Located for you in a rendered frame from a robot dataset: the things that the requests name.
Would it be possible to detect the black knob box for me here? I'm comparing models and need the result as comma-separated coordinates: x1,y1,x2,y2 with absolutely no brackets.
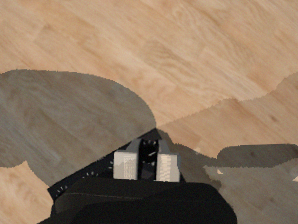
47,128,162,203

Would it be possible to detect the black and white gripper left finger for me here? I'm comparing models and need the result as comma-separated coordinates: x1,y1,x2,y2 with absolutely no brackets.
113,139,144,180

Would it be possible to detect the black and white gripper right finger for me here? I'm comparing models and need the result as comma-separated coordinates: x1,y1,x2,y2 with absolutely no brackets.
154,140,181,182

